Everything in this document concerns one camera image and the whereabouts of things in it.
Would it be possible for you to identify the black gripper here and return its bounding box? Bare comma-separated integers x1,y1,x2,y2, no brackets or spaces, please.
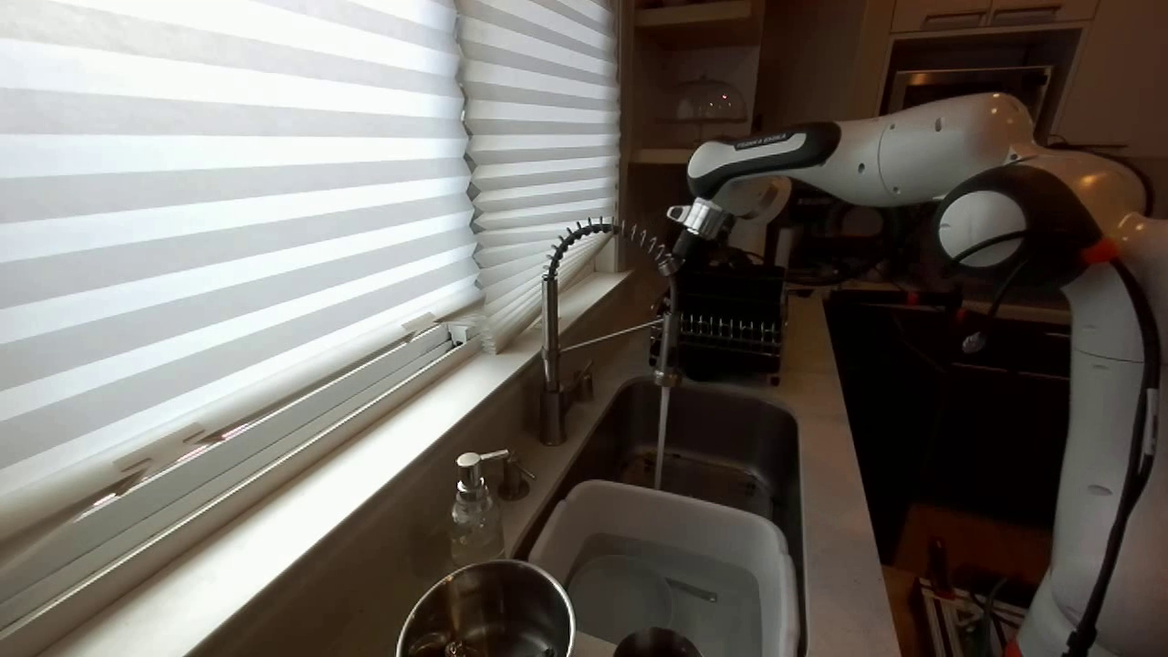
664,194,734,264

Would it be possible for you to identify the steel spring neck faucet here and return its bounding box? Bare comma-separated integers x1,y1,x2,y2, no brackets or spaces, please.
533,217,682,450

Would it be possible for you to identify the black dish rack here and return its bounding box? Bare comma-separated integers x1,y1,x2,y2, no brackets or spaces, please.
672,258,791,388

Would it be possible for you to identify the glass dome cover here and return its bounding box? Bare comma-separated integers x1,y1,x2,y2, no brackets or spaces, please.
672,73,754,128

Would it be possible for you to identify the narrow white window blind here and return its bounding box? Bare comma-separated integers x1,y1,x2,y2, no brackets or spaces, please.
452,0,626,359

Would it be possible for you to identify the stainless steel sink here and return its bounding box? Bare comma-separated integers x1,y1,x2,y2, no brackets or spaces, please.
522,376,808,657

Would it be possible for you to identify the running water stream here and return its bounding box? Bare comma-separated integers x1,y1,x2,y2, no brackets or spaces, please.
654,368,674,489

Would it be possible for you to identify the built-in microwave oven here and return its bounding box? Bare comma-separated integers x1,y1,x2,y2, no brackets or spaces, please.
881,63,1060,121

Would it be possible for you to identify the white plastic dish tub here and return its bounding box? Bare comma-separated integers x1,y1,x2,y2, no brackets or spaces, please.
525,473,805,657

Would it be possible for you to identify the clear soap dispenser bottle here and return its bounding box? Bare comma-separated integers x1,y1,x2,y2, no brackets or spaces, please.
448,445,516,569

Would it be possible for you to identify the stainless steel pot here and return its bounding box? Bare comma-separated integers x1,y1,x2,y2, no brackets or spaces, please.
391,556,580,657

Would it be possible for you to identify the wide white window blind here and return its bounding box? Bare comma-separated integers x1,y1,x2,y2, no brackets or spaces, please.
0,0,487,644

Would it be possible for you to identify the wooden wall shelf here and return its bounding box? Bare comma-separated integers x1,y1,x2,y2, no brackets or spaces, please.
626,0,769,175

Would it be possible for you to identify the wire sink grid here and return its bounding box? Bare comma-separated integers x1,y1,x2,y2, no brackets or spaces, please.
616,442,790,521

